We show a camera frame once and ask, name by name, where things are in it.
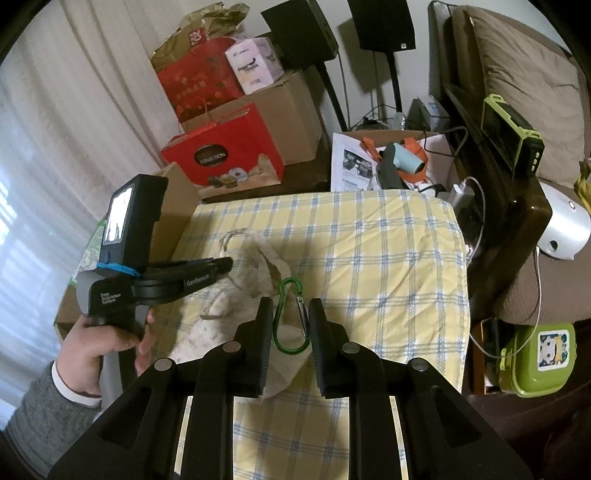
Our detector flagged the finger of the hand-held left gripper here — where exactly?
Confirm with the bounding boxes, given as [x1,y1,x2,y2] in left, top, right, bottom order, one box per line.
[134,257,234,304]

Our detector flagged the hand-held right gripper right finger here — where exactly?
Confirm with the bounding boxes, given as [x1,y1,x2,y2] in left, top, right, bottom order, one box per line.
[308,298,532,480]

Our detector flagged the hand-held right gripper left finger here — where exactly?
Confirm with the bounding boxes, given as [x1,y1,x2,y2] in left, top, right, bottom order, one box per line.
[46,298,274,480]

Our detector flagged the green carabiner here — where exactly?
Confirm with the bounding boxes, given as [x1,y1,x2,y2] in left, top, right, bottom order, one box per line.
[271,277,311,355]

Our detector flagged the beige cloth bag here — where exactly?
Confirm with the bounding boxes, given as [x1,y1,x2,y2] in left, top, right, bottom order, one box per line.
[168,231,308,400]

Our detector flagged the person's left forearm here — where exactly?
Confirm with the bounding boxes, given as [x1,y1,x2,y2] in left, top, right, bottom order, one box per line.
[2,360,103,480]

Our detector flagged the person's left hand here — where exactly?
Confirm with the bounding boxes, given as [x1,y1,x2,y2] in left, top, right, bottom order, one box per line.
[54,309,158,398]

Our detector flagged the yellow plaid blanket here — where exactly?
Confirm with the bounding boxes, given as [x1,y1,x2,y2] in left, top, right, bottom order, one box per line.
[168,190,472,480]

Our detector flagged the red gold-print box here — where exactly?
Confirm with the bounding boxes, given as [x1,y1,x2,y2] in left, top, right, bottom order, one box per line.
[156,37,245,123]

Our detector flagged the cream drape curtain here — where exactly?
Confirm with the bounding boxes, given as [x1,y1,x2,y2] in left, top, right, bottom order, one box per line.
[14,0,190,222]

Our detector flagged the large brown cardboard box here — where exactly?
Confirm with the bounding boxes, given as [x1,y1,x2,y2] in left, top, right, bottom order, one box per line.
[180,69,324,169]

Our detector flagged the printed paper sheet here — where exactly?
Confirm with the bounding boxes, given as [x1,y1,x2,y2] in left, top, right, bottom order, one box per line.
[331,134,384,192]

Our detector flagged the green lunch box with sticker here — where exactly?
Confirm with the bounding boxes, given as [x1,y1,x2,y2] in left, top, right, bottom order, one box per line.
[498,322,579,398]

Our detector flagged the light blue hair dryer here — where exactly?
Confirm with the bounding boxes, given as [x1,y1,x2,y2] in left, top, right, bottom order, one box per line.
[378,142,430,190]

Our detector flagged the brown leather sofa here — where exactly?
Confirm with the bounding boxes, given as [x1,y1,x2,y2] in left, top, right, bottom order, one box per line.
[427,0,591,402]

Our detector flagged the white charger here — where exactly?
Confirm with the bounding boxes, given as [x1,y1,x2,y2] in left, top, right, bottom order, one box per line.
[449,182,481,208]

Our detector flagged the white printed carton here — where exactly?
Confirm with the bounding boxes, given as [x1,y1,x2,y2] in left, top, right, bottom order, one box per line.
[225,37,287,95]

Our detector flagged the crumpled gold bag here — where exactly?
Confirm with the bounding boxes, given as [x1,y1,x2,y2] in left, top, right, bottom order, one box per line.
[151,2,250,61]

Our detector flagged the black speaker stand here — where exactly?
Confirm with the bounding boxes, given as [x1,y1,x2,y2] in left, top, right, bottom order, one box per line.
[302,62,349,132]
[381,50,402,116]

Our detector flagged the grey white box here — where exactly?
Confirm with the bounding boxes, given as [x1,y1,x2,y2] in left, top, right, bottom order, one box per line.
[409,96,451,132]

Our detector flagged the black speaker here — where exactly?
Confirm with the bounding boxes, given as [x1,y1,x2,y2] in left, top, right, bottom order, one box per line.
[346,0,415,52]
[260,0,339,70]

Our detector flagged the silver domed appliance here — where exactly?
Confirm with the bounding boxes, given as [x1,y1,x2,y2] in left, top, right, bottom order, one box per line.
[536,181,591,260]

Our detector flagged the beige pillow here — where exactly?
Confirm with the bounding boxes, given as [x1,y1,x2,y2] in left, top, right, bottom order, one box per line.
[451,4,589,188]

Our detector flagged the red gift box with handle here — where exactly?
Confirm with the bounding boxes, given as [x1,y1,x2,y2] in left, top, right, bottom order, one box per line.
[161,104,284,188]

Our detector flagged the orange strap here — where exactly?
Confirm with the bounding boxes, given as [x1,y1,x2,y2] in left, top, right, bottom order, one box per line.
[360,136,428,162]

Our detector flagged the dark box with green frame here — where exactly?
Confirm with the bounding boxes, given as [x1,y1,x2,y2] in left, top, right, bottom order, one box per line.
[479,93,546,178]

